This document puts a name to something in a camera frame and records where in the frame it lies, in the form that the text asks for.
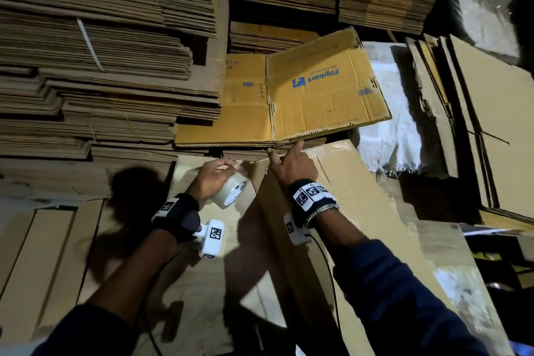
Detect person's left hand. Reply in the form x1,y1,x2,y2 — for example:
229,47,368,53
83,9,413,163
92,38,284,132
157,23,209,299
184,157,245,205

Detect person's right hand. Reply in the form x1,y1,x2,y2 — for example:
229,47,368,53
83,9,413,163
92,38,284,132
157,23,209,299
266,140,320,188

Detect clear tape roll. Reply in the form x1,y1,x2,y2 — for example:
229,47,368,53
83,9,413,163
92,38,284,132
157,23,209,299
210,169,250,210

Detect person's right forearm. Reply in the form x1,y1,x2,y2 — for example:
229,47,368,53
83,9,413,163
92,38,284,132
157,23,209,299
313,210,495,356

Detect person's left forearm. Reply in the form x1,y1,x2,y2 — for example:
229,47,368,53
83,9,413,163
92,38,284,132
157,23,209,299
33,230,181,356

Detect stacks of flat cardboard bundles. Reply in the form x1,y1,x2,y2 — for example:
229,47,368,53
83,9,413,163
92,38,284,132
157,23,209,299
0,0,440,202

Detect pile of brown cartons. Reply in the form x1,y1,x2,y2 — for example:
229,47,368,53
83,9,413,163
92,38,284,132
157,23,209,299
406,33,534,233

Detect black right wrist band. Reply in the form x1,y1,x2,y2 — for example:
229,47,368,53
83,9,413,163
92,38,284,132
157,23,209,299
287,177,342,228

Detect black wrist band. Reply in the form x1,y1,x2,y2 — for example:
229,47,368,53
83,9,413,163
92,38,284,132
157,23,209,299
151,192,204,245
287,177,342,228

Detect black left wrist band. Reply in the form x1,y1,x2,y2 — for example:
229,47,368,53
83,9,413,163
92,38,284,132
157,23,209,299
151,192,204,245

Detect yellow carton with blue print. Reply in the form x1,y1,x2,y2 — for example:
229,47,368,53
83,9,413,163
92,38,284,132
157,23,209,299
264,25,392,145

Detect white plastic sack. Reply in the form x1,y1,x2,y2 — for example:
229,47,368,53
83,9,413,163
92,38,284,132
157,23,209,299
354,40,428,176

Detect plywood work board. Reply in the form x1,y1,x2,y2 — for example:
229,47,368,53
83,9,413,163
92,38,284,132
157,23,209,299
133,155,515,356

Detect clear plastic sheet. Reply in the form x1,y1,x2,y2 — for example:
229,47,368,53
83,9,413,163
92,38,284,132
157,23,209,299
454,0,523,61

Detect silver bracelet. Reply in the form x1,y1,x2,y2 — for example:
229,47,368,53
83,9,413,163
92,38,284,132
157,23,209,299
304,203,340,229

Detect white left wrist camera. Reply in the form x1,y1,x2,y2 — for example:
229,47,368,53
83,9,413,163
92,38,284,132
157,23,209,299
197,217,227,260

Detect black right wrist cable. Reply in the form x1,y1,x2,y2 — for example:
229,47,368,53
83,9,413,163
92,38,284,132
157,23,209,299
307,235,340,329

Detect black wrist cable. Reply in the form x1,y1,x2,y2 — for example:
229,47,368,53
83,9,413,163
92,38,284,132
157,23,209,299
137,243,203,356
307,235,340,329

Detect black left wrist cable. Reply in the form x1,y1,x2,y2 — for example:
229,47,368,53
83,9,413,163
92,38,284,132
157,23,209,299
137,243,203,356

